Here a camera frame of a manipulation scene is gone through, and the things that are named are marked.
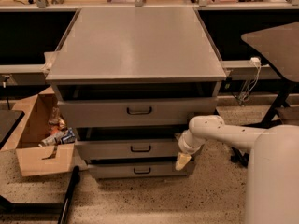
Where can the dark side table right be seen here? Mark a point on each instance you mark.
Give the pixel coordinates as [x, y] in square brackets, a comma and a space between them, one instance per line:
[277, 53]

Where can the white charger with cables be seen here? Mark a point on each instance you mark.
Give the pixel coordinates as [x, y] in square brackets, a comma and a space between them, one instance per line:
[248, 85]

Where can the brown cardboard box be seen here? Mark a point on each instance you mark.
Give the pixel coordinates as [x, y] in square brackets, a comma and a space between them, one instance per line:
[32, 129]

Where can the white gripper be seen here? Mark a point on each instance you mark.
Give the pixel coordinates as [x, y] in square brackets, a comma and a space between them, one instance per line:
[189, 148]

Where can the trash in cardboard box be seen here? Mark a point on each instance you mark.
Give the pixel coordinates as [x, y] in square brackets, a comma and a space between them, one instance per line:
[59, 132]

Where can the grey drawer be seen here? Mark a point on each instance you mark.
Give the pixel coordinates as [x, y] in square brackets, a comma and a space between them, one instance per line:
[139, 169]
[127, 149]
[133, 112]

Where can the black table left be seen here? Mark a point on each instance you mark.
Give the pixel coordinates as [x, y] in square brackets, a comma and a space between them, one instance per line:
[9, 120]

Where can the grey top drawer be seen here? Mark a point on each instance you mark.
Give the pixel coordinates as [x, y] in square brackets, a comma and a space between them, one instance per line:
[133, 112]

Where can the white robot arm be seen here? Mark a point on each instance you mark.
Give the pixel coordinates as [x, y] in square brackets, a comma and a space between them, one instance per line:
[272, 190]

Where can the grey bottom drawer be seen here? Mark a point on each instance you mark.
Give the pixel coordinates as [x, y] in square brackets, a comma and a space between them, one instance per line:
[139, 169]

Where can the grey drawer cabinet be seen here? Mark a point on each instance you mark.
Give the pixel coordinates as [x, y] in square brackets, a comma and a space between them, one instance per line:
[123, 53]

